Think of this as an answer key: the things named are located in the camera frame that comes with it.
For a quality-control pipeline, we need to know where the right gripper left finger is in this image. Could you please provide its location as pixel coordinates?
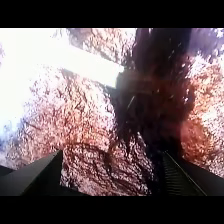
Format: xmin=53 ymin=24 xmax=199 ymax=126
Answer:
xmin=0 ymin=149 xmax=84 ymax=197

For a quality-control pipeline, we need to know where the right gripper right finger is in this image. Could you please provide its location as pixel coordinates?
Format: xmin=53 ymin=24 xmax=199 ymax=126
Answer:
xmin=159 ymin=150 xmax=224 ymax=197

